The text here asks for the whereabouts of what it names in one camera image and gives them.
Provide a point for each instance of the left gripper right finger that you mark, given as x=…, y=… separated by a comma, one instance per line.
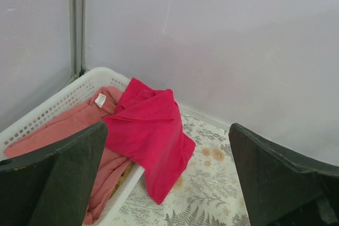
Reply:
x=281, y=186

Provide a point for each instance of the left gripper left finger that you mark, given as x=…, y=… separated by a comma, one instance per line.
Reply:
x=52, y=185

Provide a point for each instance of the salmon pink cloth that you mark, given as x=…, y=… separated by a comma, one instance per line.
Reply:
x=113, y=169

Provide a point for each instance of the floral table mat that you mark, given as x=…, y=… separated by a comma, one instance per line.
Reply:
x=207, y=193

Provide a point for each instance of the white plastic basket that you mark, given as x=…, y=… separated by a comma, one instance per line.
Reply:
x=70, y=96

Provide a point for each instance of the magenta cloth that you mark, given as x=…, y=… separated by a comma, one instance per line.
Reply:
x=147, y=128

